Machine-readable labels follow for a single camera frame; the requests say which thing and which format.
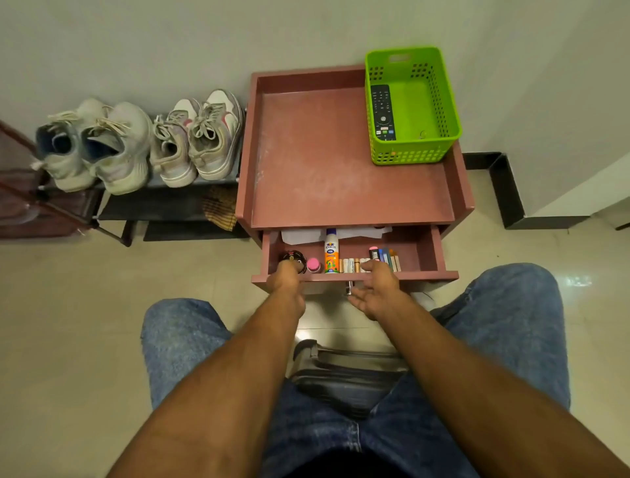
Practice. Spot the person's right hand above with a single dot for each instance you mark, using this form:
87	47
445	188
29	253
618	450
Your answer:
379	293

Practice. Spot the pink highlighter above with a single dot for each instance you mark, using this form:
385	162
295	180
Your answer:
374	253

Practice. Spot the black shoe rack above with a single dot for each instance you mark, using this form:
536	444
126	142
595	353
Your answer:
162	204

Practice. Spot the black round tin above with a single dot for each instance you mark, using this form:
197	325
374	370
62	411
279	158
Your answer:
295	256

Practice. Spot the black stool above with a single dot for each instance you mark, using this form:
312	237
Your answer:
344	384

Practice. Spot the grey-blue sneaker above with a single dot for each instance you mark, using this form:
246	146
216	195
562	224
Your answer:
128	162
64	172

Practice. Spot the black baseboard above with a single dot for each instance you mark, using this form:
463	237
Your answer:
507	197

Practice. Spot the orange crayon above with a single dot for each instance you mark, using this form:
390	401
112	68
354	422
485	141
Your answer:
393	258

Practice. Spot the green crayon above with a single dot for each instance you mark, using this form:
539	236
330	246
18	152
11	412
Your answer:
387	257

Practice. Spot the red-brown drawer cabinet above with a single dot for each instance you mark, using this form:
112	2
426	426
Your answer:
344	162

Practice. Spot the person's left forearm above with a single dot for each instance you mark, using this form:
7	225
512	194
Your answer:
216	394

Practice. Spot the green plastic basket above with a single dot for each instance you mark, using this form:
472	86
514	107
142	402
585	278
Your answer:
418	152

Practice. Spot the black remote control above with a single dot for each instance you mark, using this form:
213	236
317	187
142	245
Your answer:
383	112

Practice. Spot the white paper sheets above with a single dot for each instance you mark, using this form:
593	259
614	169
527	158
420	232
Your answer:
300	235

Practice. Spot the white orange glue tube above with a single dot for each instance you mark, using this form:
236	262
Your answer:
331	252

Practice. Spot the striped yellow cleaning cloth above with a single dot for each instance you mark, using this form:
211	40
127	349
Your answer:
220	208

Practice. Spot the person's grey slipper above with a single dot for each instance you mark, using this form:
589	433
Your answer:
423	299

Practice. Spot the red metal rack plastic-wrapped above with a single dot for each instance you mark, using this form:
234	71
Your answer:
29	207

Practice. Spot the person's right forearm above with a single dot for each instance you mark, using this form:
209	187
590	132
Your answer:
492	394

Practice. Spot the white pink sneaker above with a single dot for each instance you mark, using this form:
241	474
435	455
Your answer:
221	152
174	170

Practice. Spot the person's right leg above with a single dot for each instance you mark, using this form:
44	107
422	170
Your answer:
512	315

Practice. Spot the person's left hand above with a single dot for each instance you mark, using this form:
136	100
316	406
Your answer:
288	288

